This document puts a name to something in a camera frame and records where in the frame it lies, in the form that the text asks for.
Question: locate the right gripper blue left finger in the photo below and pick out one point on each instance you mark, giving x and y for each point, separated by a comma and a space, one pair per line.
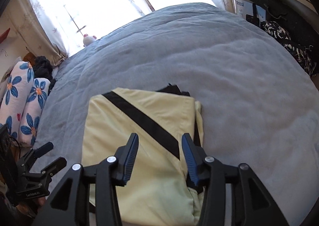
68, 204

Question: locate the blue floral rolled quilt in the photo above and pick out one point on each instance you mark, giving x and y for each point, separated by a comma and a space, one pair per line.
23, 100

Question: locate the person's left hand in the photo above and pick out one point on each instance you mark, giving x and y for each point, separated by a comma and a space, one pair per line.
30, 208

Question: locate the black clothes pile by quilt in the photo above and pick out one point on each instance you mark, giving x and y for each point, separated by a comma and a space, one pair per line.
44, 69

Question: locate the pink white plush toy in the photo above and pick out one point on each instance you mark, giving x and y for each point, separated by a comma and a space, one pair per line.
87, 40

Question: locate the red wall shelf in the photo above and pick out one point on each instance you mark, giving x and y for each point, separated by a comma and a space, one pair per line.
4, 35

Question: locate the yellow and black hooded jacket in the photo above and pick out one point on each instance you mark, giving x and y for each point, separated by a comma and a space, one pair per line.
159, 191

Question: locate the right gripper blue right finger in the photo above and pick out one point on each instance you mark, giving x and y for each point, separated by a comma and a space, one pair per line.
251, 203

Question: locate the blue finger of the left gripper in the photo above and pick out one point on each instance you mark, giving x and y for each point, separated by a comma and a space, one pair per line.
29, 158
49, 171

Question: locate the black monitor box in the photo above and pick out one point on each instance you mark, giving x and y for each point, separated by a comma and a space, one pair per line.
258, 11

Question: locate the black white patterned garment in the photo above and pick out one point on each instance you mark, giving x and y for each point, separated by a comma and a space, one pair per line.
305, 54

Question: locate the grey bed blanket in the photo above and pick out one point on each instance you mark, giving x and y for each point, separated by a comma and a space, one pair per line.
259, 106

